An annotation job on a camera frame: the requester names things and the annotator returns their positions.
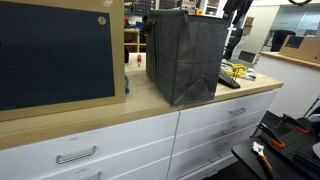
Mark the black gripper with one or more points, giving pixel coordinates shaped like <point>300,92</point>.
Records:
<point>238,4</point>

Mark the white shelving unit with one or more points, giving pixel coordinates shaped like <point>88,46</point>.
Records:
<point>220,8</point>

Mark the stacked small cardboard boxes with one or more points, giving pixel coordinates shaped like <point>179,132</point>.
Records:
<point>248,26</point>

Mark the small dark office chair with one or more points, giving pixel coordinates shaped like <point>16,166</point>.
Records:
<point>233,43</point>

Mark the yellow tape roll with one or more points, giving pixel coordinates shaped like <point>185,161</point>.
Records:
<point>199,12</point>

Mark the white box dark panel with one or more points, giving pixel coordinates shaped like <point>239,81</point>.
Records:
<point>248,56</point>

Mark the black rounded chair back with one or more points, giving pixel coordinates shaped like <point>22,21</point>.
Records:
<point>281,40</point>

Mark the white printed cloth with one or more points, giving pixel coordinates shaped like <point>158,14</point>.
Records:
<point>249,75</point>

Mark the black wedge tool holder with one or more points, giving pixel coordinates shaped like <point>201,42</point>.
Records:
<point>228,81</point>

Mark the grey fabric tote bag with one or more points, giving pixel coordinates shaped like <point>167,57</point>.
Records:
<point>186,60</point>

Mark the cardboard box black label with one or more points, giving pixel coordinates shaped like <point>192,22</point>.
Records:
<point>306,50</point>

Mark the white counter wooden top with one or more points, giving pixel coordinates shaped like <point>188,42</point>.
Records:
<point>293,86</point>

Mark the wooden workbench with shelves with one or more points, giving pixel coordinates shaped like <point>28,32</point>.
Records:
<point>131,30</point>

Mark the blue fabric item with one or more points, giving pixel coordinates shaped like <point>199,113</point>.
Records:
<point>127,85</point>

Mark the black clamp orange tip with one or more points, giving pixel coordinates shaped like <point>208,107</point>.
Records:
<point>278,144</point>
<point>302,130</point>

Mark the black side table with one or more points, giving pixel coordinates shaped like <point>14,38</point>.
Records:
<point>246,156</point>

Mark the black perforated plate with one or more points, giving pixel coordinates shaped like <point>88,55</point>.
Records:
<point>296,146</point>

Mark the white drawer cabinet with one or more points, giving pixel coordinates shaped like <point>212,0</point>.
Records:
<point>133,140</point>

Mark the wood framed black board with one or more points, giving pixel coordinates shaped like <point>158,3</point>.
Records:
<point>60,53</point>

